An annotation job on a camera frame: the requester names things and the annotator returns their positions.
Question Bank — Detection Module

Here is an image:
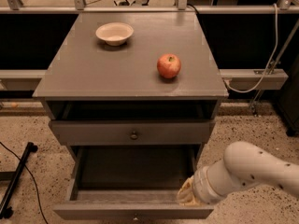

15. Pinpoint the grey drawer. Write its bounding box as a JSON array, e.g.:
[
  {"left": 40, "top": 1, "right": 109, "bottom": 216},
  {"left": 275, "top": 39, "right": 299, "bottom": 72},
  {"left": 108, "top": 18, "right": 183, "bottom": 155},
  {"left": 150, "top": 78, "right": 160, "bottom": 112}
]
[
  {"left": 54, "top": 146, "right": 213, "bottom": 220},
  {"left": 50, "top": 120, "right": 215, "bottom": 146}
]

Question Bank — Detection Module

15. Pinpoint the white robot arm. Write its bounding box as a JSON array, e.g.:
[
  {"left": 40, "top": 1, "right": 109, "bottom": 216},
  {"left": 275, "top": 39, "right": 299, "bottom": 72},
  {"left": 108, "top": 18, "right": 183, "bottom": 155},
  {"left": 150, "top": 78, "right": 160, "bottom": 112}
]
[{"left": 177, "top": 141, "right": 299, "bottom": 205}]

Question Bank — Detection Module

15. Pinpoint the grey top drawer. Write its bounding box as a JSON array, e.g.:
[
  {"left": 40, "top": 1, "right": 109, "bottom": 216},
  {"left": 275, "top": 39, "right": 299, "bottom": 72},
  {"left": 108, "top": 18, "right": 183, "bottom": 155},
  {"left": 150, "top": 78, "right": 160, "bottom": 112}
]
[{"left": 50, "top": 120, "right": 215, "bottom": 146}]

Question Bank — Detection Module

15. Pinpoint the grey wooden drawer cabinet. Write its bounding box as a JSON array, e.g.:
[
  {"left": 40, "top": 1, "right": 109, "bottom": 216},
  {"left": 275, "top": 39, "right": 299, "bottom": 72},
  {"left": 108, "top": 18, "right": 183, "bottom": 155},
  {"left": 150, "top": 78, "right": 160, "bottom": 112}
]
[{"left": 32, "top": 11, "right": 229, "bottom": 161}]

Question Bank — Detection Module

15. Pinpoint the red apple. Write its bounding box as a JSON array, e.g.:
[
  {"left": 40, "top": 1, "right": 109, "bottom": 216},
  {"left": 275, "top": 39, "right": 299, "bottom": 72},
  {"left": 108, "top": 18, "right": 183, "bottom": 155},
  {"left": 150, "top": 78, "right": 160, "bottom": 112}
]
[{"left": 157, "top": 53, "right": 181, "bottom": 78}]

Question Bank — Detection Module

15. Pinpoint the white paper bowl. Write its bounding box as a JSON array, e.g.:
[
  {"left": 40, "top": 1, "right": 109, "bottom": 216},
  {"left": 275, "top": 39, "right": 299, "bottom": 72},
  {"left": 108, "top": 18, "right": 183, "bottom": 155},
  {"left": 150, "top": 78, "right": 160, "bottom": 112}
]
[{"left": 95, "top": 22, "right": 134, "bottom": 46}]

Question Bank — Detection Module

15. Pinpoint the black stand leg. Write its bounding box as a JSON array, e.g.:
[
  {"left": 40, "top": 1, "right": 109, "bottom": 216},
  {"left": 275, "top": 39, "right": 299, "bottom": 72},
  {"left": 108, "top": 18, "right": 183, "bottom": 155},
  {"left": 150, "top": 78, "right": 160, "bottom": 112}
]
[{"left": 0, "top": 142, "right": 38, "bottom": 219}]

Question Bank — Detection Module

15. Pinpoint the black floor cable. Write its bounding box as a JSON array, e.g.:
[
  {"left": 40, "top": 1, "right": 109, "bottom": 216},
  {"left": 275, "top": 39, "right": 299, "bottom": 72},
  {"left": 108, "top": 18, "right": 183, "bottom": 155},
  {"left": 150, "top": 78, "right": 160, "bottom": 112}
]
[{"left": 0, "top": 141, "right": 50, "bottom": 224}]

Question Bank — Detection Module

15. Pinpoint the white hanging cable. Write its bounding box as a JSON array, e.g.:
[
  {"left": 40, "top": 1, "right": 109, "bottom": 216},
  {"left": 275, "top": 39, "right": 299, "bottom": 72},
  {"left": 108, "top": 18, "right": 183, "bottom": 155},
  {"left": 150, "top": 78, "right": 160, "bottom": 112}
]
[{"left": 223, "top": 3, "right": 279, "bottom": 94}]

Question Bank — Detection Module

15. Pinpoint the metal frame rail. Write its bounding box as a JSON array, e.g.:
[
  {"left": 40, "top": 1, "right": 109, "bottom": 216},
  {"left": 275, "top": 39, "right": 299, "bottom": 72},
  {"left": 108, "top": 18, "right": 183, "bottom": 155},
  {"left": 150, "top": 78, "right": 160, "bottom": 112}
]
[{"left": 0, "top": 0, "right": 299, "bottom": 14}]

